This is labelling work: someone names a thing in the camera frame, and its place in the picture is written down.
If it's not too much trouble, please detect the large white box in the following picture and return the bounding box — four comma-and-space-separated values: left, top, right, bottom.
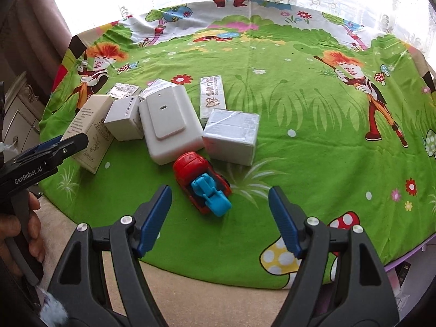
138, 84, 205, 166

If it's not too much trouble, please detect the narrow gold and white box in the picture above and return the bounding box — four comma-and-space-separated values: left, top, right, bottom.
199, 74, 228, 126

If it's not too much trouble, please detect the beige cardboard box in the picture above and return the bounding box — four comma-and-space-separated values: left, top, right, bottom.
60, 95, 114, 174

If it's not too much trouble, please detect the red toy car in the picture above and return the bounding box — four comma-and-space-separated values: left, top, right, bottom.
172, 152, 233, 218

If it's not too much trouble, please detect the green cartoon printed blanket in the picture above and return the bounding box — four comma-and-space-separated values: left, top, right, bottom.
37, 0, 436, 285

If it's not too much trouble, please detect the white barcode medicine box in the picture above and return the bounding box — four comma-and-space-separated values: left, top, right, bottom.
106, 82, 142, 100

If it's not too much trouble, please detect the plastic-wrapped white box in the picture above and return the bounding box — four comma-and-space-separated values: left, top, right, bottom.
138, 78, 174, 102

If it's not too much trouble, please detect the ornate white nightstand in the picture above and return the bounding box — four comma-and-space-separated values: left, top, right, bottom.
0, 71, 48, 164

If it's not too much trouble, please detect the white box with edge print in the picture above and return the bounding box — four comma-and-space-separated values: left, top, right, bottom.
104, 95, 145, 142

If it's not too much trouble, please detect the brown curtain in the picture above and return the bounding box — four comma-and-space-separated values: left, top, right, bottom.
0, 0, 79, 86

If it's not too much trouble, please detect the grey plastic-wrapped box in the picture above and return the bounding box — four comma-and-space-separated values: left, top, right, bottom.
202, 108, 260, 167

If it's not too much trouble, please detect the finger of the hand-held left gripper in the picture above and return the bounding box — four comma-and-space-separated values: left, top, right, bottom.
20, 132, 90, 174
14, 135, 63, 162

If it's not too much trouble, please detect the beige upholstered ottoman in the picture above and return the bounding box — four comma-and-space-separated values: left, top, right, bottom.
32, 194, 297, 327

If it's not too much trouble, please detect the purple paper bag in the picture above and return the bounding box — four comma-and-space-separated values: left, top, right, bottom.
311, 233, 436, 317

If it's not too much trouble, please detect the white fluffy tuft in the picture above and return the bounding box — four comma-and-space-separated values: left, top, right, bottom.
37, 288, 69, 327

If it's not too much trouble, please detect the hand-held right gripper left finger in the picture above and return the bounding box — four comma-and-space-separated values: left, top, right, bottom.
43, 184, 172, 327

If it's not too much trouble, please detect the person's left hand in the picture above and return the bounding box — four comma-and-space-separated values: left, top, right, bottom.
0, 191, 46, 280

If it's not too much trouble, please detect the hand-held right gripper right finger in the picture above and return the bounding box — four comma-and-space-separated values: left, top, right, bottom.
268, 186, 401, 327

